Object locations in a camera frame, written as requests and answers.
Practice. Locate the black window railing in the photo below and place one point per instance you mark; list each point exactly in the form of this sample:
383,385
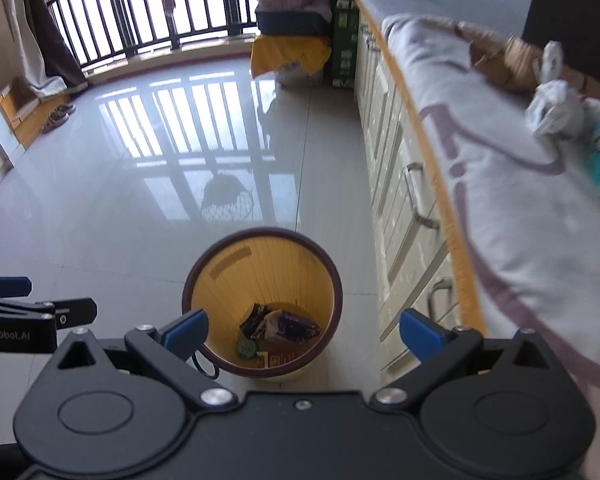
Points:
130,15

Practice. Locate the crumpled brown paper bag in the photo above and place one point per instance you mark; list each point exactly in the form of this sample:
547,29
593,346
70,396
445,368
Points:
505,65

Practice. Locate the brown and white curtain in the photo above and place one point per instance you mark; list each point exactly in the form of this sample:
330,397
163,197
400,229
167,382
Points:
45,50

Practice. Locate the pair of slippers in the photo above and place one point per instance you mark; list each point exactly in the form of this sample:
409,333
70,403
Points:
57,117

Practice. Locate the green box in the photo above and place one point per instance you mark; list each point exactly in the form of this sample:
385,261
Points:
344,45

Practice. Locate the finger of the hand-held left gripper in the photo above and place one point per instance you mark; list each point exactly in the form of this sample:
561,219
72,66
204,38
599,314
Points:
75,311
10,286

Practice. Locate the wooden cabinet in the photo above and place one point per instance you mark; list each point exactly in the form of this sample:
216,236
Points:
2,125

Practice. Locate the yellow wastebasket with brown rim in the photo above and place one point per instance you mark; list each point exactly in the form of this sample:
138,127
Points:
215,280

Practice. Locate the dark printed wrapper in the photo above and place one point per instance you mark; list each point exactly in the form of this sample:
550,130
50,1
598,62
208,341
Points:
252,320

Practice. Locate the white plastic bag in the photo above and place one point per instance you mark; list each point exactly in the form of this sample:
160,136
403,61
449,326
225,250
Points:
552,105

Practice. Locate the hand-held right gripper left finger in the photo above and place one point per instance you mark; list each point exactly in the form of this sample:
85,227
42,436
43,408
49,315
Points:
187,329

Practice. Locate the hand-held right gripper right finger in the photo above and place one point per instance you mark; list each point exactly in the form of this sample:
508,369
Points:
420,334

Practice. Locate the yellow cloth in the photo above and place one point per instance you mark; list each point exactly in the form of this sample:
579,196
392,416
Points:
287,55

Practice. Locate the bed base with drawers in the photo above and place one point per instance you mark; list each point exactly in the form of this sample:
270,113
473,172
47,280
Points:
405,200

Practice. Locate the printed bed blanket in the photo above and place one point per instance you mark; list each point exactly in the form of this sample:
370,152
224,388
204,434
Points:
530,220

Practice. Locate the red cigarette carton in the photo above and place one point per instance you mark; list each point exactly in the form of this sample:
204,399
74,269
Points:
277,358

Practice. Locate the teal plastic lid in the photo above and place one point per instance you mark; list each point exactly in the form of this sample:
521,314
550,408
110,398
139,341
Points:
246,348

